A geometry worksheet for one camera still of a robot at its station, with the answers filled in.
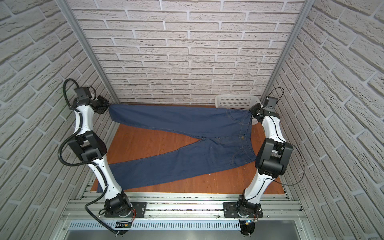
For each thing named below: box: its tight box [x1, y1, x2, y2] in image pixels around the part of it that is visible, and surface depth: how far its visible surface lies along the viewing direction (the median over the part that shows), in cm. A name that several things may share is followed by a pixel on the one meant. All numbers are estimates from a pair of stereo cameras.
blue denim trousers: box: [97, 104, 257, 193], surface depth 97 cm
